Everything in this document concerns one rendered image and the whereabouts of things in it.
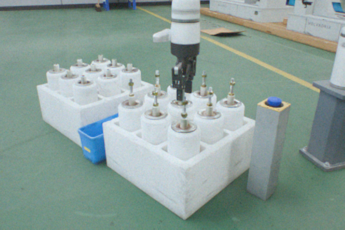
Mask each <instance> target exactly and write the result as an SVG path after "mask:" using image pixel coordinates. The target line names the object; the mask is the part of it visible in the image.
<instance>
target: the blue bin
mask: <svg viewBox="0 0 345 230"><path fill-rule="evenodd" d="M117 117H119V113H117V114H114V115H112V116H109V117H106V118H104V119H102V120H98V121H96V122H93V123H91V124H88V125H86V126H84V127H81V128H79V129H78V134H79V135H80V139H81V145H82V150H83V153H84V157H85V158H87V159H88V160H89V161H91V162H92V163H93V164H95V165H99V164H101V163H103V162H105V161H106V160H107V157H106V152H105V142H104V132H103V126H102V124H103V123H105V122H107V121H111V120H112V119H115V118H117Z"/></svg>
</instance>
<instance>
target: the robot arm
mask: <svg viewBox="0 0 345 230"><path fill-rule="evenodd" d="M340 3H341V8H342V11H343V12H344V13H345V0H340ZM200 36H201V28H200V0H173V1H172V23H171V29H166V30H164V31H161V32H159V33H156V34H154V36H153V38H154V42H164V41H170V40H171V54H172V55H175V56H177V61H176V66H173V67H172V68H171V71H172V88H174V89H176V101H177V102H181V103H183V102H184V101H185V93H188V94H191V93H192V80H194V76H195V75H196V62H197V55H199V52H200ZM183 76H184V77H183ZM178 82H180V84H178ZM329 84H330V86H332V87H334V88H337V89H341V90H345V27H343V28H342V29H341V32H340V37H339V42H338V48H337V52H336V57H335V61H334V66H333V71H332V75H331V79H330V83H329Z"/></svg>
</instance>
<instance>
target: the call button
mask: <svg viewBox="0 0 345 230"><path fill-rule="evenodd" d="M267 102H268V104H269V105H271V106H279V105H280V104H281V103H282V99H280V98H278V97H269V98H268V99H267Z"/></svg>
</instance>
